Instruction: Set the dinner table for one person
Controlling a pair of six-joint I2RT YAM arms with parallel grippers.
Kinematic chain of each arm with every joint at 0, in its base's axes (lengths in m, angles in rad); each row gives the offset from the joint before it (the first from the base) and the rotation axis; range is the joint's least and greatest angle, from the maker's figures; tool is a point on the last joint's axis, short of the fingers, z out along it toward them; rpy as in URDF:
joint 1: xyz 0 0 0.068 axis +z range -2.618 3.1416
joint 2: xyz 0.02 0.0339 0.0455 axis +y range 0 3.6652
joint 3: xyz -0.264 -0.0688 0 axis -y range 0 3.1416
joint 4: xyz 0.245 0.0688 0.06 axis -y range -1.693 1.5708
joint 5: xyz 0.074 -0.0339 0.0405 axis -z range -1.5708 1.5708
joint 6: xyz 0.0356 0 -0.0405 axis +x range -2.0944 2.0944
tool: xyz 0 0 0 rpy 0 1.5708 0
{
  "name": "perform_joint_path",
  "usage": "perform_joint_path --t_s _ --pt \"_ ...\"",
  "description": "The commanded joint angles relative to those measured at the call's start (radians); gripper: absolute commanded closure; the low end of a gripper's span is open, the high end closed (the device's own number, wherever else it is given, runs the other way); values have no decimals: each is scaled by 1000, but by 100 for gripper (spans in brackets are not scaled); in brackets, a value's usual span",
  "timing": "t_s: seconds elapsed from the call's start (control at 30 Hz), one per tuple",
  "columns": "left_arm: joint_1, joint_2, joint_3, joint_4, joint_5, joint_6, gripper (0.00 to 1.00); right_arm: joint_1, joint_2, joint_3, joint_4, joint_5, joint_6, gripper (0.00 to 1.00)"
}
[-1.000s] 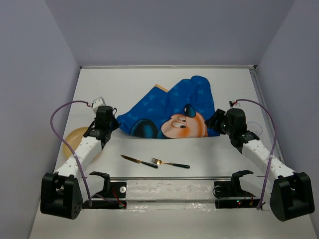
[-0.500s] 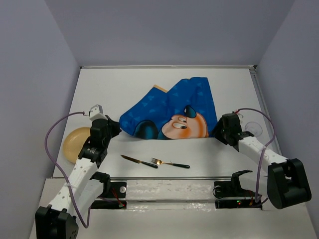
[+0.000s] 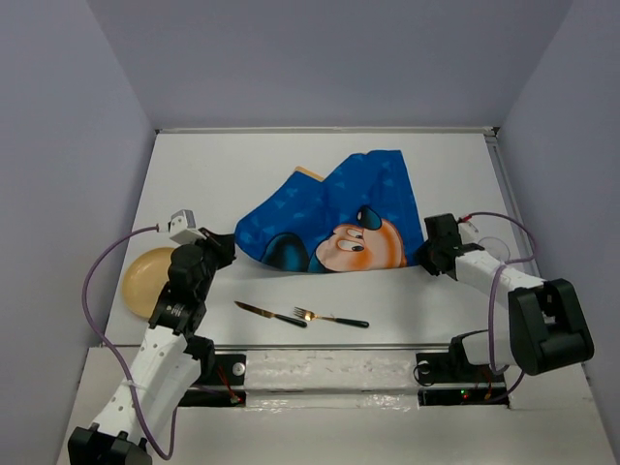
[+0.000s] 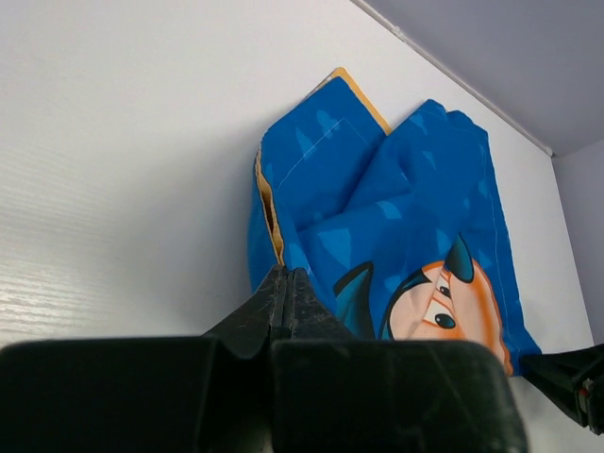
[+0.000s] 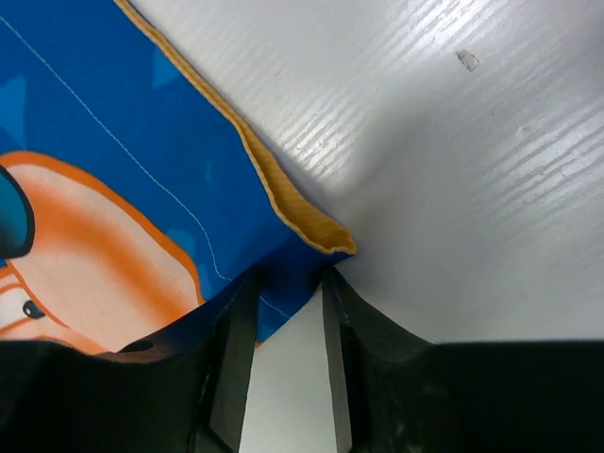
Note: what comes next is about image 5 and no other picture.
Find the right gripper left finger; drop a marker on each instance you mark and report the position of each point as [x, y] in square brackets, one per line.
[181, 389]

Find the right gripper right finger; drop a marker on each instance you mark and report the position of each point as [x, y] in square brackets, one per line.
[395, 392]

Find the blue cartoon placemat cloth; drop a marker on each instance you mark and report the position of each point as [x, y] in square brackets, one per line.
[132, 193]

